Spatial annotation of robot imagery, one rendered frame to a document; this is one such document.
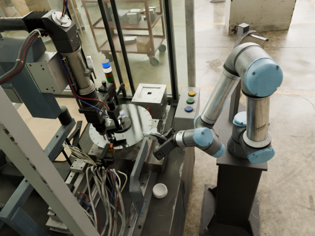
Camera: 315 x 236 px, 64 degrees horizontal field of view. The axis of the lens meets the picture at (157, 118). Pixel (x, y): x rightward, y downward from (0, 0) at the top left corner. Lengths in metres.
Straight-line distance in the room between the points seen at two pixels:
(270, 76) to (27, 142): 0.72
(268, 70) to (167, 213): 0.75
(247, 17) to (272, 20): 0.38
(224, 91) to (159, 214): 0.62
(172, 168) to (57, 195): 0.89
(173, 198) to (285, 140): 1.56
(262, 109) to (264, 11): 3.32
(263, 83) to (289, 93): 2.22
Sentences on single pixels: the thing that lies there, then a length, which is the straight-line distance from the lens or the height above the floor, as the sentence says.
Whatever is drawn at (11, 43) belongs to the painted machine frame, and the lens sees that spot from 0.95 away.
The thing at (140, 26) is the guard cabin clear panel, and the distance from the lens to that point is 1.50.
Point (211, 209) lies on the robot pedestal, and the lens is 2.05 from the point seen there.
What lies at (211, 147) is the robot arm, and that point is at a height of 1.00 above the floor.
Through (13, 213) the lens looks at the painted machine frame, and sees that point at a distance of 1.11.
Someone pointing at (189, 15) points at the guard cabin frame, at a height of 1.33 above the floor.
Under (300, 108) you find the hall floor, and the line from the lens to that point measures 2.94.
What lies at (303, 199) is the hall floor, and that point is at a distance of 2.25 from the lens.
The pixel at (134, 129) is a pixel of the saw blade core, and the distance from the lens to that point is 1.27.
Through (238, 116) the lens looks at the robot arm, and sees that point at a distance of 1.28.
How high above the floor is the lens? 1.84
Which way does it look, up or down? 43 degrees down
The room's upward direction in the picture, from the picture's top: 9 degrees counter-clockwise
